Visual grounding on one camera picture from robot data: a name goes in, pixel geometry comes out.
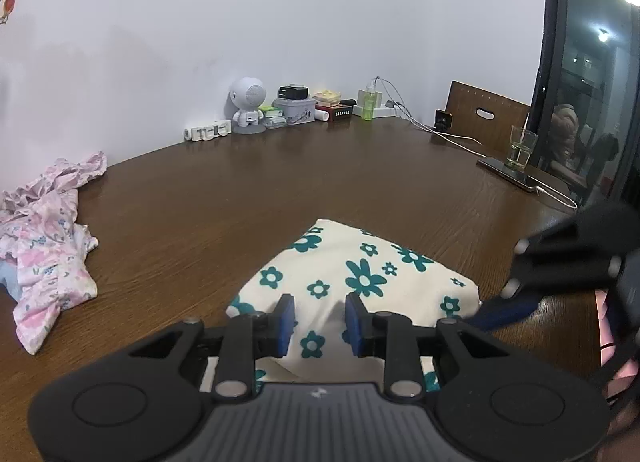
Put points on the green liquid bottle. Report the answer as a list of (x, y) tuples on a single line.
[(368, 102)]

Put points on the black red small box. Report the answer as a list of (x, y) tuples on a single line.
[(339, 111)]

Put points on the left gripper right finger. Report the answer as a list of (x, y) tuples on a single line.
[(392, 338)]

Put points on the cream green floral garment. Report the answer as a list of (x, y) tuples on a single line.
[(329, 261)]

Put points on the yellow sticky note stack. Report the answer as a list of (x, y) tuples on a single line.
[(327, 97)]

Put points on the grey storage box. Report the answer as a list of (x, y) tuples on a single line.
[(296, 112)]

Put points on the white astronaut figurine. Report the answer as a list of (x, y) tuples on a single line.
[(247, 95)]

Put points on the drinking glass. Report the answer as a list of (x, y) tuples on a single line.
[(522, 145)]

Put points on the light blue garment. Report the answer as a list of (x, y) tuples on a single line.
[(8, 279)]

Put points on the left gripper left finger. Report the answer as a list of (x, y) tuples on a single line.
[(246, 339)]

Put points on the black charger adapter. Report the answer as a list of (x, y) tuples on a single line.
[(293, 92)]

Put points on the black smartphone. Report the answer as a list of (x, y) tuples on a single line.
[(516, 177)]

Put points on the dark window frame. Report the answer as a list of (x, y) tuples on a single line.
[(585, 107)]

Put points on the white letter block ornament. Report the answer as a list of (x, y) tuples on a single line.
[(216, 129)]

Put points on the pink floral garment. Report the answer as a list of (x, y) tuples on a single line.
[(40, 234)]

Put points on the wooden chair back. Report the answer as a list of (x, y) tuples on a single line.
[(485, 116)]

